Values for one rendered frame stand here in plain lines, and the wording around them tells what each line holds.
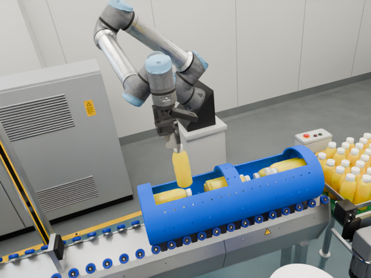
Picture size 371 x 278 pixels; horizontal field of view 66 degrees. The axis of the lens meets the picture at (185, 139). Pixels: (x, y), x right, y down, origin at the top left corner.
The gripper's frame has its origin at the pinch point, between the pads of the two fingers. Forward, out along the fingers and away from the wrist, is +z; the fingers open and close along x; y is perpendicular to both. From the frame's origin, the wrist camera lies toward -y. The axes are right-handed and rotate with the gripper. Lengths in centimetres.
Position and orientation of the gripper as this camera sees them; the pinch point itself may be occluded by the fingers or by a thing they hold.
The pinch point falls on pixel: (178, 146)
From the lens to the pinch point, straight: 116.2
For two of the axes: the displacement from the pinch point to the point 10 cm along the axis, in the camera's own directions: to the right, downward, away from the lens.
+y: -9.6, 2.4, -1.7
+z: 1.3, 8.6, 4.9
